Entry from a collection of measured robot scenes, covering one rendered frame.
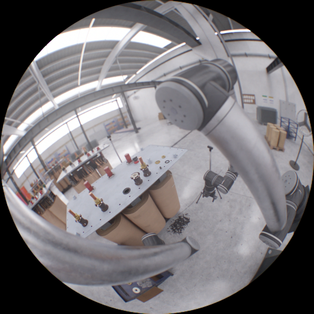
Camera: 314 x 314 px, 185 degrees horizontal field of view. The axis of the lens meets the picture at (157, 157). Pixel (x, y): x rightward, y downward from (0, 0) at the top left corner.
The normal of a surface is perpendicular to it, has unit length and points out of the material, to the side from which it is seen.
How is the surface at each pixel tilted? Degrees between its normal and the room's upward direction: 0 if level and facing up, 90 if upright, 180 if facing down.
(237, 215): 0
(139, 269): 72
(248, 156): 87
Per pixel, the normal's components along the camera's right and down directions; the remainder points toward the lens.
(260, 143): -0.14, -0.03
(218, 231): -0.29, -0.83
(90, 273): 0.83, -0.40
